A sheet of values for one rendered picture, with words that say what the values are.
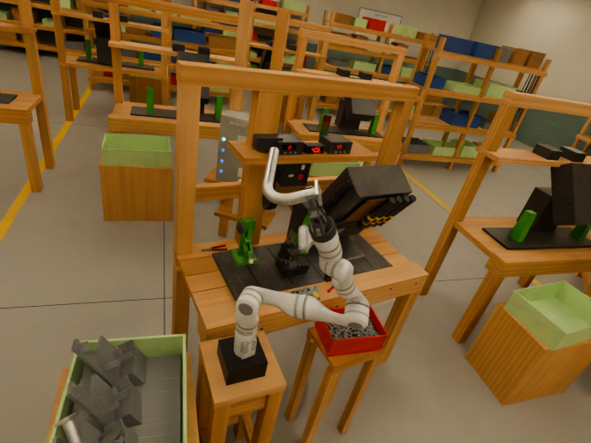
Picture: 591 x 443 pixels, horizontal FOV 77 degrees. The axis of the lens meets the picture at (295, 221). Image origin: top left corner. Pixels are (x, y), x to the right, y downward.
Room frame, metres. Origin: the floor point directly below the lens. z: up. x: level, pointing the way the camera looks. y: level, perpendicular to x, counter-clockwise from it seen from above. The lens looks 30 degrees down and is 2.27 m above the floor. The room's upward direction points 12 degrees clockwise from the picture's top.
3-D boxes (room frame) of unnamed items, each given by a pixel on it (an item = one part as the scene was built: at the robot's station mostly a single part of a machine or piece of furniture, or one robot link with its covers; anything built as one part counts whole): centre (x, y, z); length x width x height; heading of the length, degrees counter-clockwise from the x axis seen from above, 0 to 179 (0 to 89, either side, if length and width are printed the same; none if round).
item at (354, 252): (1.87, -0.25, 1.11); 0.39 x 0.16 x 0.03; 34
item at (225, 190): (2.21, 0.08, 1.23); 1.30 x 0.05 x 0.09; 124
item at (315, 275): (1.91, -0.12, 0.89); 1.10 x 0.42 x 0.02; 124
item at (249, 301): (1.10, 0.11, 1.19); 0.09 x 0.09 x 0.17; 82
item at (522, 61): (7.34, -2.64, 1.14); 2.45 x 0.55 x 2.28; 113
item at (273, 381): (1.10, 0.10, 0.83); 0.32 x 0.32 x 0.04; 29
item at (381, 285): (1.68, -0.28, 0.83); 1.50 x 0.14 x 0.15; 124
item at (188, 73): (2.16, 0.05, 1.90); 1.50 x 0.09 x 0.09; 124
